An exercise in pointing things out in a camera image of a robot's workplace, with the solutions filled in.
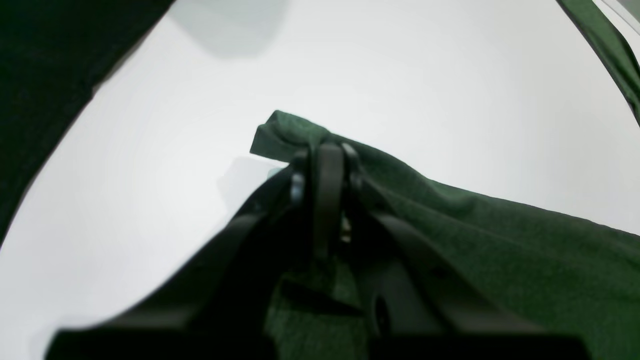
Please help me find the dark green long-sleeve shirt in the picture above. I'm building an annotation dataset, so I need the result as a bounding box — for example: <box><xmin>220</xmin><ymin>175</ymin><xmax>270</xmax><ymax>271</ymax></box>
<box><xmin>1</xmin><ymin>0</ymin><xmax>639</xmax><ymax>360</ymax></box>

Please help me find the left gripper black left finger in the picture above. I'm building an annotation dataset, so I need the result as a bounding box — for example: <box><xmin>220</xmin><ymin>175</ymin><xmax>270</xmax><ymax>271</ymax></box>
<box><xmin>45</xmin><ymin>144</ymin><xmax>345</xmax><ymax>360</ymax></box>

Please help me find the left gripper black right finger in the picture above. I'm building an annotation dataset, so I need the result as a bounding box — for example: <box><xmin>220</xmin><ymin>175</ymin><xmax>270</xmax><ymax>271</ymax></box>
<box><xmin>342</xmin><ymin>144</ymin><xmax>590</xmax><ymax>360</ymax></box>

